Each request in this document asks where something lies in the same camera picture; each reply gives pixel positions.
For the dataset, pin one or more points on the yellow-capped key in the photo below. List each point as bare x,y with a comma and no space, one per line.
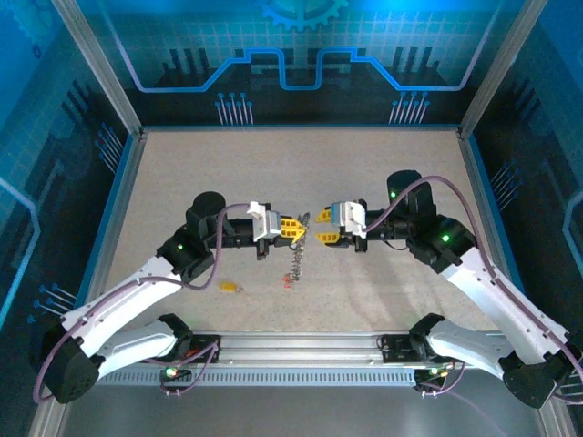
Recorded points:
228,287

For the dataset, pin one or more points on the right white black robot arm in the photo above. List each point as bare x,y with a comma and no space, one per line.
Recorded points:
492,291

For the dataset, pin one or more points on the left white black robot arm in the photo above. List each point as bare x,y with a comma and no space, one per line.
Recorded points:
127,291

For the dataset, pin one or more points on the aluminium table side rail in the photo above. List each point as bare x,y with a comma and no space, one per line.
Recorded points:
483,196
124,196

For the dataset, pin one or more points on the aluminium table end rail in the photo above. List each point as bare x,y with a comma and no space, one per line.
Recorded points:
300,128

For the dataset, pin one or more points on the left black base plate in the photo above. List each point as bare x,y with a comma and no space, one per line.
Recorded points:
205,341

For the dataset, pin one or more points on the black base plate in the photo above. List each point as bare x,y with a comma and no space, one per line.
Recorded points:
394,348
205,341

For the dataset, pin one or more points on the aluminium mounting rail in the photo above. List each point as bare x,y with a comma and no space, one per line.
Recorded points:
300,348

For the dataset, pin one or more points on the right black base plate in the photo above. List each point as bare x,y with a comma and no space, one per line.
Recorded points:
394,348

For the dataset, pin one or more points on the aluminium frame post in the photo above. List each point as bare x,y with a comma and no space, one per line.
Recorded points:
100,68
501,68

